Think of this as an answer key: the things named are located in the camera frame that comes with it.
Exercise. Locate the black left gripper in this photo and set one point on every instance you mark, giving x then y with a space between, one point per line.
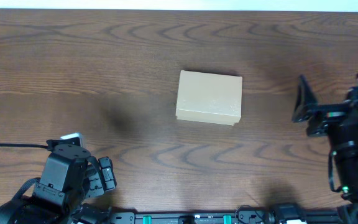
103 183

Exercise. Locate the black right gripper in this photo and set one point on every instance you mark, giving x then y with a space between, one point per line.
340 119

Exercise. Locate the brown cardboard box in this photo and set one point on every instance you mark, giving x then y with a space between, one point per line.
209 98

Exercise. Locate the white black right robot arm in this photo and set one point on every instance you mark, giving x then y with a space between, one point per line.
343 167

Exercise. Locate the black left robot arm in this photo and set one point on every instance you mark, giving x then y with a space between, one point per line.
24 208

